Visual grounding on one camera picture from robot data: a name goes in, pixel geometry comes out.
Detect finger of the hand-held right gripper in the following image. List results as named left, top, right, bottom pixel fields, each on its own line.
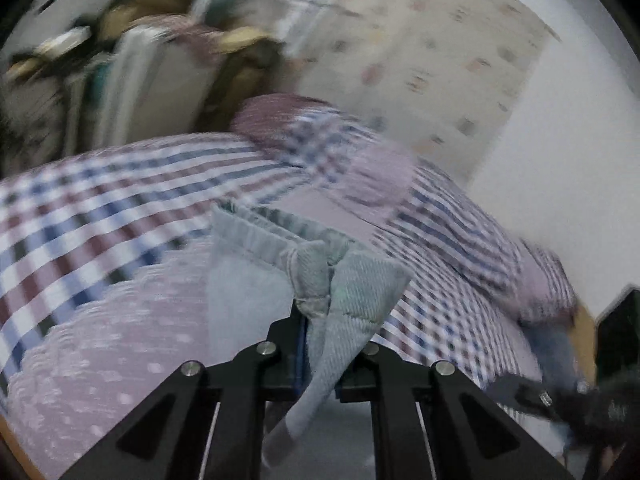
left=487, top=375, right=562, bottom=420

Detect wooden bed frame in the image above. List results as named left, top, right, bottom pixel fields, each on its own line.
left=0, top=305, right=601, bottom=480

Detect blue plush blanket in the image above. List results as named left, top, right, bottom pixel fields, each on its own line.
left=522, top=320, right=586, bottom=396

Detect brown cardboard box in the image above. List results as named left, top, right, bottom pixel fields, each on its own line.
left=195, top=40, right=286, bottom=133

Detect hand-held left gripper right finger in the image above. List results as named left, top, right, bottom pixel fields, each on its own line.
left=337, top=342, right=576, bottom=480

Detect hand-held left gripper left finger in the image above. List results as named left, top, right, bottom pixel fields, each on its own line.
left=60, top=302, right=308, bottom=480

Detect small-checked dotted quilt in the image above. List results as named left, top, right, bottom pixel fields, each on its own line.
left=230, top=92, right=581, bottom=326

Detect pineapple print curtain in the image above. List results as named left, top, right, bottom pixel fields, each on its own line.
left=295, top=0, right=561, bottom=186

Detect grey-green pants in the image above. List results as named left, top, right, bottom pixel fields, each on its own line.
left=206, top=200, right=413, bottom=468

